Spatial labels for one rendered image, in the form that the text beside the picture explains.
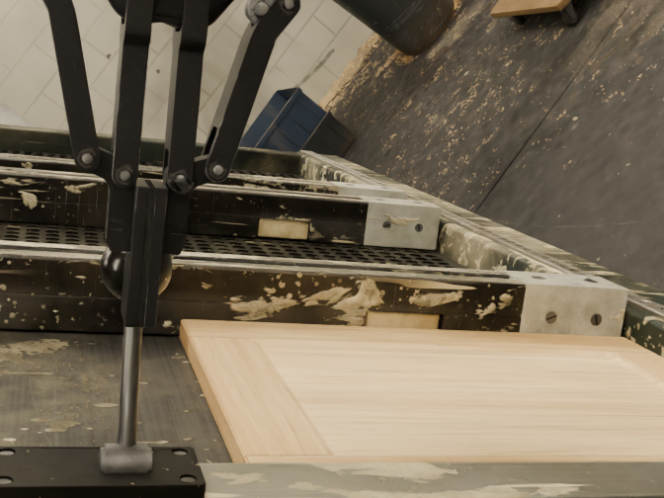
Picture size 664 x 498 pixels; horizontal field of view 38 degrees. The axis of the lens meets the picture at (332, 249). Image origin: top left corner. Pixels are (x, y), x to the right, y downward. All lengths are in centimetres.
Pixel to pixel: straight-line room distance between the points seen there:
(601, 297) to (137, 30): 72
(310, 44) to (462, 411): 547
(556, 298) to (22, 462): 66
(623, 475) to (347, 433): 19
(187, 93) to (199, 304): 48
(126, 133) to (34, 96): 547
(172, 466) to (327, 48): 573
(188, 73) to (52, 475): 21
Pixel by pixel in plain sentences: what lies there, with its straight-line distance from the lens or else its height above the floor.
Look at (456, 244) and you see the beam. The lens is 150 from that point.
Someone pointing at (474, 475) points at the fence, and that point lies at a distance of 59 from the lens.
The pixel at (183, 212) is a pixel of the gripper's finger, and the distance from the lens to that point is 48.
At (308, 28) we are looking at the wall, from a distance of 617.
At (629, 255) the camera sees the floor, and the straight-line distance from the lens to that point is 278.
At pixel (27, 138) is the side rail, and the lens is 234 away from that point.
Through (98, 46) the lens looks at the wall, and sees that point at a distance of 594.
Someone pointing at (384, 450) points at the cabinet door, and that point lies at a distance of 67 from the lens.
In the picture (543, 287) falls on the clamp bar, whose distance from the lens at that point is 103.
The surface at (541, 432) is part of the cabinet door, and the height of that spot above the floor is 110.
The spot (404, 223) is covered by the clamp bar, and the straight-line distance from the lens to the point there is 153.
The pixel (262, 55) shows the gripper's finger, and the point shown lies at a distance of 47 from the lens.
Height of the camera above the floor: 155
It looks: 20 degrees down
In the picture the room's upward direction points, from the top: 53 degrees counter-clockwise
